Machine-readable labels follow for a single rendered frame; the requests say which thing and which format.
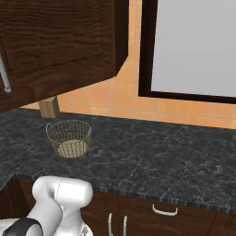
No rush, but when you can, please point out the dark wood base cabinet door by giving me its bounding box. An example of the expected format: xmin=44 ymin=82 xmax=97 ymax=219
xmin=80 ymin=190 xmax=120 ymax=236
xmin=208 ymin=211 xmax=236 ymax=236
xmin=117 ymin=211 xmax=213 ymax=236

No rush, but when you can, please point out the dark wood corner cabinet door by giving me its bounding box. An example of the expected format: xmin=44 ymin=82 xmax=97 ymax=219
xmin=0 ymin=176 xmax=37 ymax=219

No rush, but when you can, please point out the light wooden block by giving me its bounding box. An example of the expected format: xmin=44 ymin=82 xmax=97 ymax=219
xmin=38 ymin=96 xmax=61 ymax=119

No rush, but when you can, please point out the dark framed window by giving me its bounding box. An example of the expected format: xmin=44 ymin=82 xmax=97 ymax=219
xmin=137 ymin=0 xmax=236 ymax=105

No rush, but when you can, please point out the dark wood drawer front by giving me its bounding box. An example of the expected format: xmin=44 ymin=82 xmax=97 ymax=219
xmin=118 ymin=195 xmax=219 ymax=236

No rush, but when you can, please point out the tan wire basket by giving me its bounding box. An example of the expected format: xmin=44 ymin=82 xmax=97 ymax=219
xmin=45 ymin=119 xmax=93 ymax=159

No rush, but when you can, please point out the dark wood wall cabinet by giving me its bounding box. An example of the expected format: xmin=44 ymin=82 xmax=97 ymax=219
xmin=113 ymin=0 xmax=130 ymax=77

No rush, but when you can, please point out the dark wood wall cabinet door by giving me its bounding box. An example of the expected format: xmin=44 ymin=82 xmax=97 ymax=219
xmin=0 ymin=0 xmax=117 ymax=114

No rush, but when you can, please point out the white drawer handle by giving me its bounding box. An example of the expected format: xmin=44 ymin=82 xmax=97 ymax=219
xmin=151 ymin=204 xmax=179 ymax=217

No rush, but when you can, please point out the silver wall cabinet handle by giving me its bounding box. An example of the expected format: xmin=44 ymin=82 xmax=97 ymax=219
xmin=0 ymin=53 xmax=12 ymax=94

